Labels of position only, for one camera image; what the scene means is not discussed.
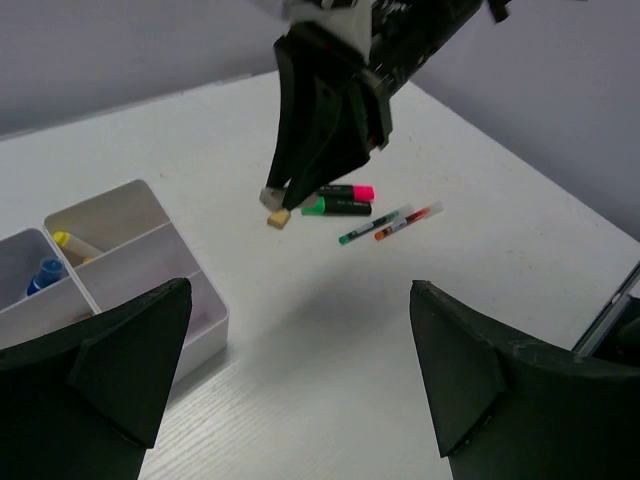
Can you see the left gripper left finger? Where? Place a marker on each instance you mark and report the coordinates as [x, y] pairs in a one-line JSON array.
[[87, 401]]

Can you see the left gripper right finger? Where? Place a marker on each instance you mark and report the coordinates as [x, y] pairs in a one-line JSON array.
[[506, 405]]

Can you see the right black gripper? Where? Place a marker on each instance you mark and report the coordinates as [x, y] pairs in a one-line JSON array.
[[335, 104]]

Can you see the grey white eraser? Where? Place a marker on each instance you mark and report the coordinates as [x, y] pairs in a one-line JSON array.
[[272, 198]]

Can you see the clear glue bottle blue cap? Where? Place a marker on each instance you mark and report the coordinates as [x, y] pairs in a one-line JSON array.
[[51, 270]]

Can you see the yellow-capped white pen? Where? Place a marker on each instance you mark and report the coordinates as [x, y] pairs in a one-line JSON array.
[[76, 246]]

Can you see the pink highlighter marker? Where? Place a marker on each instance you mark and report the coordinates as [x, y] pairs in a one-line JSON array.
[[352, 192]]

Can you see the green highlighter marker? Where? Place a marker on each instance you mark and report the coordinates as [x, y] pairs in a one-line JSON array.
[[329, 206]]

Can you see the left white organizer box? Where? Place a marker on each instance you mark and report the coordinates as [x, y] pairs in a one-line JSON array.
[[25, 316]]

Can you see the white organizer box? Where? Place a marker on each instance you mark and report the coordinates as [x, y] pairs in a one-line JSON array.
[[137, 248], [25, 316]]

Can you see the tan eraser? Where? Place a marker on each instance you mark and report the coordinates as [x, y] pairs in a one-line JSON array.
[[279, 219]]

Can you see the green gel pen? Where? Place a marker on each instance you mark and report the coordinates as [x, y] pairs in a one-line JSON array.
[[372, 225]]

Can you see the red gel pen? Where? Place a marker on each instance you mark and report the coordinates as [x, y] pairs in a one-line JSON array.
[[408, 220]]

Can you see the right white organizer box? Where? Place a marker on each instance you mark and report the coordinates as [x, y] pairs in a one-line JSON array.
[[137, 248]]

